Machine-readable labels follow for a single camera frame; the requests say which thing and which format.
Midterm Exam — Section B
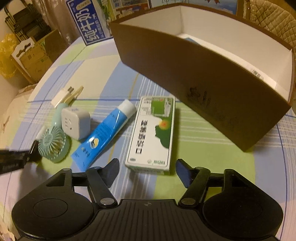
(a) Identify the mint green handheld fan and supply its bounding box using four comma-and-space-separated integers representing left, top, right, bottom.
38, 103, 70, 163

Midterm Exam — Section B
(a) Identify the blue ointment tube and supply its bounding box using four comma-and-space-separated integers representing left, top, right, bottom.
71, 99, 137, 172

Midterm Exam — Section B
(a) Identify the green white medicine box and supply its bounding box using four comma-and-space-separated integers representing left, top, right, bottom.
125, 96, 176, 175

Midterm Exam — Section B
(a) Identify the white cube power socket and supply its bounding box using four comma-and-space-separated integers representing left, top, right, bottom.
61, 106, 91, 140

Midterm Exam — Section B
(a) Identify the white usb charger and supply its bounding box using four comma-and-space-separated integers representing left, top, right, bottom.
51, 86, 84, 108

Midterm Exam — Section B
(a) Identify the beige bed sheet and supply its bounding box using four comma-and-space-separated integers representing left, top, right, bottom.
1, 84, 37, 142

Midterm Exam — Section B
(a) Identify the checkered tablecloth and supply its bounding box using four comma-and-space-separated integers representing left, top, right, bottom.
1, 39, 295, 240

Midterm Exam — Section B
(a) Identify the brown cardboard shipping box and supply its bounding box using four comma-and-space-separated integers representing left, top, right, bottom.
10, 30, 68, 84

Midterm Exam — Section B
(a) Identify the brown open cardboard box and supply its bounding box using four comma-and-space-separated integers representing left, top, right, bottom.
109, 3, 295, 151

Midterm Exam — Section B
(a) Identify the yellow plastic bag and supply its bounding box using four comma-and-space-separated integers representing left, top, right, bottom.
0, 34, 19, 79

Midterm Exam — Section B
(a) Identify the pink curtain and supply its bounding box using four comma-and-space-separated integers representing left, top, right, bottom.
32, 0, 80, 45

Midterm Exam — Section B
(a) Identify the dark blue milk carton box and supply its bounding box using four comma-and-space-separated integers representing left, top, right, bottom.
66, 0, 151, 46

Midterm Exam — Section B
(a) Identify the light blue milk carton box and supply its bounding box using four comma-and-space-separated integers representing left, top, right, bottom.
149, 0, 239, 14

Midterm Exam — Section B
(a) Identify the quilted beige chair cover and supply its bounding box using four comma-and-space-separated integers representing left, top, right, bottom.
242, 0, 296, 50

